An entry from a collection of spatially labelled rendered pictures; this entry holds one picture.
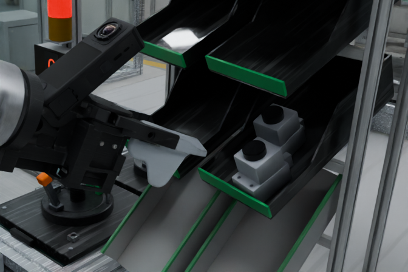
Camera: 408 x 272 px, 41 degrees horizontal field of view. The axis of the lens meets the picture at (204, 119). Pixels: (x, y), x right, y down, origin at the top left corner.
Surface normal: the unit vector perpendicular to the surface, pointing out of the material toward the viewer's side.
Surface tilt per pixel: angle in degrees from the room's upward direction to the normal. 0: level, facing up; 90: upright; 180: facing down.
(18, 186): 0
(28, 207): 0
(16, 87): 53
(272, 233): 45
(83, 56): 33
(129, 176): 0
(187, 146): 91
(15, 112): 82
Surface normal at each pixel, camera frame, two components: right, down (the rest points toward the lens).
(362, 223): 0.07, -0.93
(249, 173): -0.75, 0.55
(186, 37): -0.25, -0.76
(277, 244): -0.48, -0.52
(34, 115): 0.72, 0.14
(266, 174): 0.61, 0.35
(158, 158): 0.43, 0.22
